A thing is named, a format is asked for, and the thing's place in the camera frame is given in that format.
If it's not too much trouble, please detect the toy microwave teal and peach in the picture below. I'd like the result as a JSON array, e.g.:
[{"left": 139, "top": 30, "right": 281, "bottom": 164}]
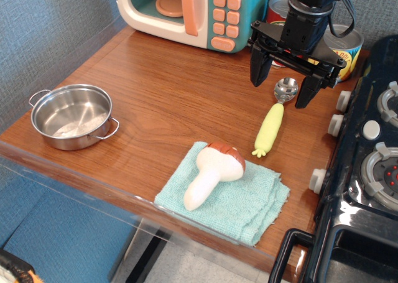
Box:
[{"left": 117, "top": 0, "right": 268, "bottom": 53}]

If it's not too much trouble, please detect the spoon with yellow-green handle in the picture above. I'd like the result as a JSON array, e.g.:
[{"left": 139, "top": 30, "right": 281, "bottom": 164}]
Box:
[{"left": 252, "top": 77, "right": 299, "bottom": 158}]

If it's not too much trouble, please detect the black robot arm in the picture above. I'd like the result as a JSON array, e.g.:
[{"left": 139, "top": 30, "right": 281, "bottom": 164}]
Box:
[{"left": 248, "top": 0, "right": 356, "bottom": 109}]

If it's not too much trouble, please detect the black toy stove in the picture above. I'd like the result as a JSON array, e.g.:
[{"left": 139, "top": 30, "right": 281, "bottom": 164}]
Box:
[{"left": 269, "top": 35, "right": 397, "bottom": 282}]

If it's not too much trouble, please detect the pineapple slices can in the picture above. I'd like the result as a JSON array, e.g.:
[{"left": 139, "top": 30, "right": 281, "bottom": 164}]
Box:
[{"left": 323, "top": 26, "right": 364, "bottom": 85}]

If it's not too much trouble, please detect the tomato sauce can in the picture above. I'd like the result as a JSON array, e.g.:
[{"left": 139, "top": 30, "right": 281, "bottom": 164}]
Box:
[{"left": 266, "top": 0, "right": 290, "bottom": 67}]

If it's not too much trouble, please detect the orange black object corner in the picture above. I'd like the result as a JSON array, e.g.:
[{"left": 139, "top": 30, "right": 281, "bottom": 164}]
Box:
[{"left": 1, "top": 249, "right": 43, "bottom": 283}]

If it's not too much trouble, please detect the small stainless steel pot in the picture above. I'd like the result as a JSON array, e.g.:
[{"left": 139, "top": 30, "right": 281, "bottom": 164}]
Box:
[{"left": 29, "top": 84, "right": 120, "bottom": 151}]

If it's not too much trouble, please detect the black cable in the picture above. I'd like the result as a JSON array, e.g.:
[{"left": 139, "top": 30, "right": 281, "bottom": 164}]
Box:
[{"left": 326, "top": 0, "right": 357, "bottom": 39}]

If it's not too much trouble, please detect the light teal folded cloth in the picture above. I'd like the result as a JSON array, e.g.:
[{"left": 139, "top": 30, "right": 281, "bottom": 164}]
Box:
[{"left": 154, "top": 141, "right": 290, "bottom": 246}]

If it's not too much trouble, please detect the plush mushroom toy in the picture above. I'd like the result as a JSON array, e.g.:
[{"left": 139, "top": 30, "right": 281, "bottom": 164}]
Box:
[{"left": 183, "top": 142, "right": 246, "bottom": 211}]

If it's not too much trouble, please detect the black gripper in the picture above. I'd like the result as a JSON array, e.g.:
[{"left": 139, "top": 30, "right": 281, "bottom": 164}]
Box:
[{"left": 248, "top": 7, "right": 346, "bottom": 109}]

